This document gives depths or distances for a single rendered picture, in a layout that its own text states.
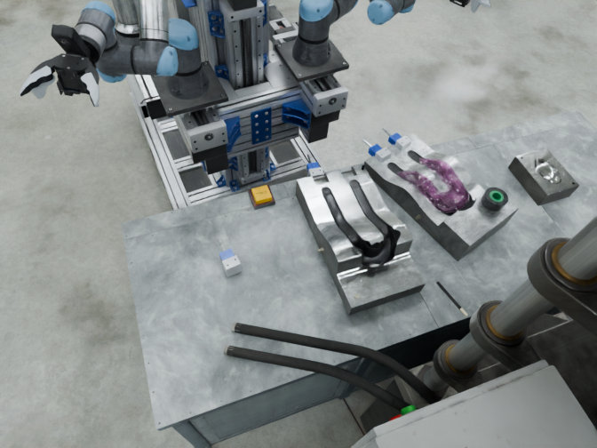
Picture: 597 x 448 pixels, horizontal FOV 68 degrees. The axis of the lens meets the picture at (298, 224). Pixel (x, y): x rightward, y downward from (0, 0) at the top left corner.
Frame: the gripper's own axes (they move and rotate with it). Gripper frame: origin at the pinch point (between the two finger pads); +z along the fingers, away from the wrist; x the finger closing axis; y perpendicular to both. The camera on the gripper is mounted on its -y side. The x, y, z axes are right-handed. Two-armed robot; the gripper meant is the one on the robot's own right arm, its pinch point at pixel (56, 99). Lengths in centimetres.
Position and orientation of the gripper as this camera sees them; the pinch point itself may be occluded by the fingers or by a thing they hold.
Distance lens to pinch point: 109.8
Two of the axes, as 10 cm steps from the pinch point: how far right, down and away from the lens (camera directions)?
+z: -0.1, 8.4, -5.5
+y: -1.9, 5.4, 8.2
